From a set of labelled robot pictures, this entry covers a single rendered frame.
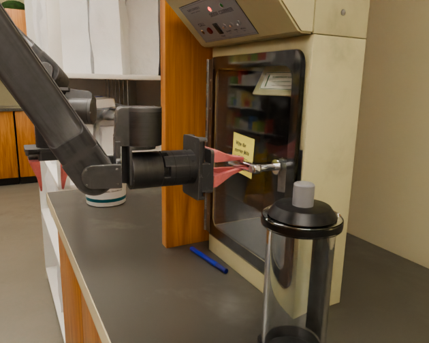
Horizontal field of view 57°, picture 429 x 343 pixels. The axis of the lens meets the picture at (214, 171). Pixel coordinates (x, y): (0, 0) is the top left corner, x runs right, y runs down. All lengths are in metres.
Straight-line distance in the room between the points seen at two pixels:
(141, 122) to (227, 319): 0.37
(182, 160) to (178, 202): 0.35
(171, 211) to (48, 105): 0.47
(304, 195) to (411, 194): 0.56
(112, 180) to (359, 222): 0.77
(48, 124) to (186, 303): 0.40
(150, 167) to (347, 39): 0.36
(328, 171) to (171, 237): 0.46
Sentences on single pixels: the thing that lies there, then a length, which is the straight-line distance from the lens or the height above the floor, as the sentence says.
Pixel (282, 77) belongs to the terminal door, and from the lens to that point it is 0.66.
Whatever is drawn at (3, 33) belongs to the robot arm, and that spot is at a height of 1.39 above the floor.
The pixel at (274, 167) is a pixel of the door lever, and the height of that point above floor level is 1.20.
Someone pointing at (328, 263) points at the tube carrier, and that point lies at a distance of 0.54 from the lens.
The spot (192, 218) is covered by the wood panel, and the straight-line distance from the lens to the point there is 0.99.
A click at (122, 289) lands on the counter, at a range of 0.82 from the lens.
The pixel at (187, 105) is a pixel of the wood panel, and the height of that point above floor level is 1.28.
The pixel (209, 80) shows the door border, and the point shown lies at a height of 1.34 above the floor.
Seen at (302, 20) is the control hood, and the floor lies 1.43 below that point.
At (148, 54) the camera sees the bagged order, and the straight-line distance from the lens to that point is 1.96.
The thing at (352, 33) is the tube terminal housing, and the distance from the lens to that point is 0.69.
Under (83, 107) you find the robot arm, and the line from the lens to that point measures 0.88.
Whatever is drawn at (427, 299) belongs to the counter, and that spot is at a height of 0.94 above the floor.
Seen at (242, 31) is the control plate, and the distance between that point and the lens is 0.72.
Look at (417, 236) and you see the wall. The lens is 1.07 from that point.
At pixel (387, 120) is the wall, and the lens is 1.08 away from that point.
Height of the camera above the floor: 1.34
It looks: 13 degrees down
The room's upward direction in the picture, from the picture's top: 1 degrees clockwise
